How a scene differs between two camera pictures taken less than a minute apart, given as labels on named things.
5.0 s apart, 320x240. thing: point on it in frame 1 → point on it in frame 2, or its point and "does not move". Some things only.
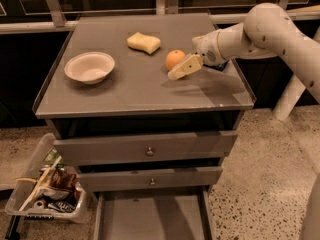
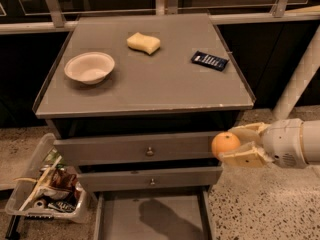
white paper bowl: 90,68 does not move
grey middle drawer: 149,178 does not move
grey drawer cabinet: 147,126 does not move
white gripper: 207,49 → 283,140
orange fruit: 174,57 → 224,142
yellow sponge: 144,42 does not move
